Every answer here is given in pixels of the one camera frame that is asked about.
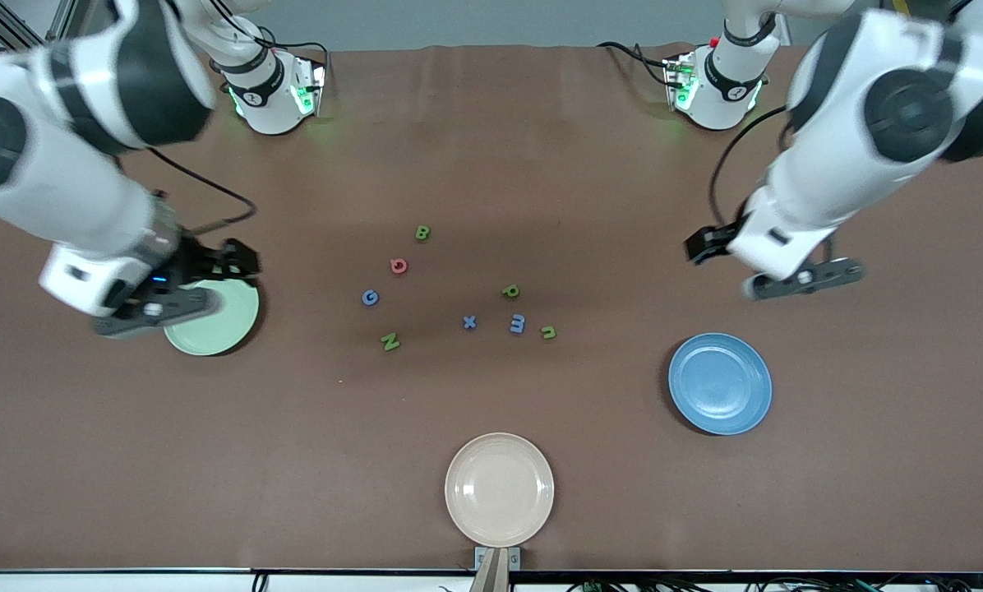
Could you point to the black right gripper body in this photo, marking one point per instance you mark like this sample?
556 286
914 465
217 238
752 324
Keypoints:
205 261

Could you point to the blue foam letter G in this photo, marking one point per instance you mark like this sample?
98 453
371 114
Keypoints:
366 298

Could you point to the red foam letter D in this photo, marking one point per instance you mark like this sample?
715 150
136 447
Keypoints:
399 265

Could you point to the green foam letter B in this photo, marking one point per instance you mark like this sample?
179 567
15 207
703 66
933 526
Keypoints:
422 233

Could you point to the blue foam letter m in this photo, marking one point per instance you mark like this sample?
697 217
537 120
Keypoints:
517 324

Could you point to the green foam letter p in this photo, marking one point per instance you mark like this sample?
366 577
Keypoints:
509 289

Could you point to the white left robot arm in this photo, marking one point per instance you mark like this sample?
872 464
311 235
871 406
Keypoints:
828 173

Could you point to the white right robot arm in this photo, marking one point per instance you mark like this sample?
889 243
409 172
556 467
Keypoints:
72 189

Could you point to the light green plate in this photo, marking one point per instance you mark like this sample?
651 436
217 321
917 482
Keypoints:
220 329

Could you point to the blue plate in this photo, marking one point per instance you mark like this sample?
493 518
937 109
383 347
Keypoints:
720 384

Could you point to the brown table mat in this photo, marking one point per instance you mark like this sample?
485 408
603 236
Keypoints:
491 164

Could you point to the beige plate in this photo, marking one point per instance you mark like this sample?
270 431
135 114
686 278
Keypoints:
500 490

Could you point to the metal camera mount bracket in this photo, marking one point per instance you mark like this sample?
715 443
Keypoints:
496 567

